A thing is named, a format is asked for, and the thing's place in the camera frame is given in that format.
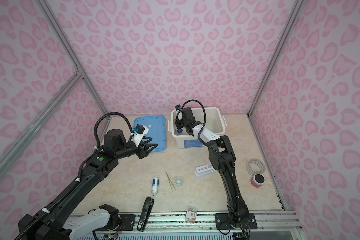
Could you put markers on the white test tube rack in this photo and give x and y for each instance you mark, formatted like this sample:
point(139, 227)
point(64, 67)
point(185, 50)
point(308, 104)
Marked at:
point(204, 170)

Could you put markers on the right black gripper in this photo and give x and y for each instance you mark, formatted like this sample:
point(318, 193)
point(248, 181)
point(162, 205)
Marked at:
point(178, 121)

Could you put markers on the clear box red label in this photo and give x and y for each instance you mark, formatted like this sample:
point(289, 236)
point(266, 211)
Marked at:
point(191, 214)

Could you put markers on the white blue small bottle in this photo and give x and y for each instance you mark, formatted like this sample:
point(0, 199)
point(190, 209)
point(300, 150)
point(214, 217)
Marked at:
point(155, 185)

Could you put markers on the clear round petri dish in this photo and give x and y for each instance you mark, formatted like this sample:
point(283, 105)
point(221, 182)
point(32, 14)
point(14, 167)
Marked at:
point(255, 166)

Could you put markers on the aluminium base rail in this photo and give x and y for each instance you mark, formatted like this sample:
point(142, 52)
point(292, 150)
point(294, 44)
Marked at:
point(175, 222)

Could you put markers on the black stapler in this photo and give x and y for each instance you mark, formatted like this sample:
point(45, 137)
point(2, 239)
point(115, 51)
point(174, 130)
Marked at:
point(145, 214)

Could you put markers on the small white ceramic bowl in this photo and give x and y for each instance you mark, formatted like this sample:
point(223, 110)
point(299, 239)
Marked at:
point(178, 181)

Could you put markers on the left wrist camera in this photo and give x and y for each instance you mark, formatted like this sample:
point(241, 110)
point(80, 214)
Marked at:
point(139, 132)

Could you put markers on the blue plastic bin lid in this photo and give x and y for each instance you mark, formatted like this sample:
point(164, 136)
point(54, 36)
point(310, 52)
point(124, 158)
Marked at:
point(157, 130)

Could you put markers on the metal tweezers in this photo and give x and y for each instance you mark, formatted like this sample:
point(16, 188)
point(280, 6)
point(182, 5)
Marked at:
point(170, 183)

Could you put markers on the white plastic storage bin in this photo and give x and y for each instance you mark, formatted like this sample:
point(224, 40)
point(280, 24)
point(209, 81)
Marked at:
point(210, 123)

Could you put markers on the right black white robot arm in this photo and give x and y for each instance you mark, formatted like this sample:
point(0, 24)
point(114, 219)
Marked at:
point(222, 158)

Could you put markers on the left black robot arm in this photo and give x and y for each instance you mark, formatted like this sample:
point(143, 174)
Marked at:
point(51, 222)

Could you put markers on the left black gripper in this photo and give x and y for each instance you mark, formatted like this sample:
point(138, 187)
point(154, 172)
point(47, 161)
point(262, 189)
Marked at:
point(143, 150)

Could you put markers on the pink jar black lid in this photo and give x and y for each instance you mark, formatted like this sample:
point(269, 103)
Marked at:
point(257, 180)

